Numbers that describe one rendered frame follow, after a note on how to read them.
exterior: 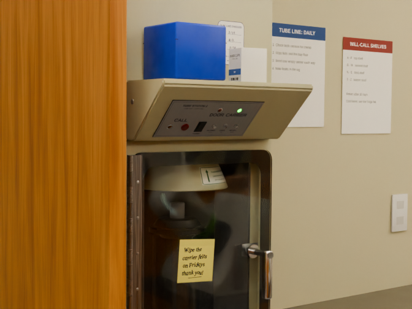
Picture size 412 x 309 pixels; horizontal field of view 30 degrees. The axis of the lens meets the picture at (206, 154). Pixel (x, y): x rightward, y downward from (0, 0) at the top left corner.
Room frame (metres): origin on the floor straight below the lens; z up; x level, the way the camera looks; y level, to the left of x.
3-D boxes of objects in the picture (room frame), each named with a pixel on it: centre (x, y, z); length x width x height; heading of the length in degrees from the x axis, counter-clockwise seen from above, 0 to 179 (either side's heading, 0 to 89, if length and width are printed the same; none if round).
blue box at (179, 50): (1.28, 0.04, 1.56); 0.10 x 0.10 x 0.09; 36
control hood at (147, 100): (1.33, -0.03, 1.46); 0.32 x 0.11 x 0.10; 126
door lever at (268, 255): (1.41, -0.10, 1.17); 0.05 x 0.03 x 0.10; 36
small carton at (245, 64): (1.36, -0.07, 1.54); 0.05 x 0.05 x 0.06; 24
